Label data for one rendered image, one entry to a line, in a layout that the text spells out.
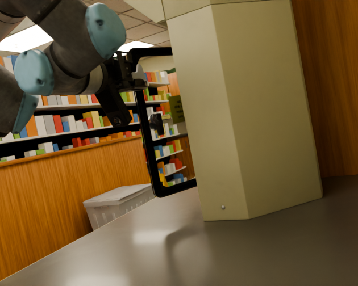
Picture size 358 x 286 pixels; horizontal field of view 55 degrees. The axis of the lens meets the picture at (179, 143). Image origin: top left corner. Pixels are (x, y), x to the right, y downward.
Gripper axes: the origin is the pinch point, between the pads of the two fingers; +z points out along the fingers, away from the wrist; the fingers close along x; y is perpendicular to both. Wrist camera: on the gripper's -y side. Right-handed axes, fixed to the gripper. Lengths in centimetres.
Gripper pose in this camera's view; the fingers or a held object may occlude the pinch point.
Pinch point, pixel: (144, 87)
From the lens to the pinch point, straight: 88.9
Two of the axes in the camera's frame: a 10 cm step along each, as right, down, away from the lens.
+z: 4.5, -1.3, 8.9
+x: -8.8, 1.4, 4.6
